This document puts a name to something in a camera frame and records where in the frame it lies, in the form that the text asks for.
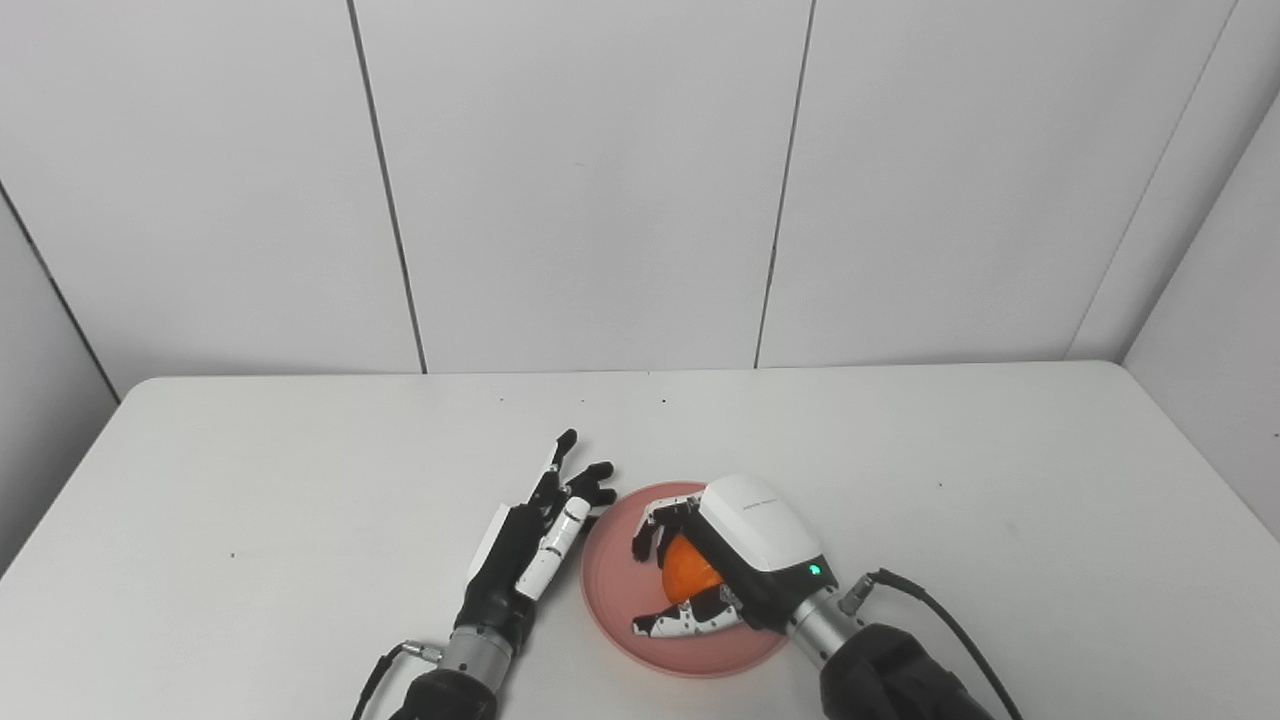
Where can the pink round plate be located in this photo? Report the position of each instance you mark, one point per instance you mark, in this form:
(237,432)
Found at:
(610,580)

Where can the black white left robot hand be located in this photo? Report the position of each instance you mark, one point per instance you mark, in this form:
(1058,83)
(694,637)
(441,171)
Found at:
(500,580)

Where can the orange fruit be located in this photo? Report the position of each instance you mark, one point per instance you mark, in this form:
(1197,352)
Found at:
(688,572)

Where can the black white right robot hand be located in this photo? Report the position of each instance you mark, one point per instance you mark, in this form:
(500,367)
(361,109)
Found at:
(760,530)

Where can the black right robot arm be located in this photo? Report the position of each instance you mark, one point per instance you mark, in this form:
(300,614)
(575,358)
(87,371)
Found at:
(880,680)

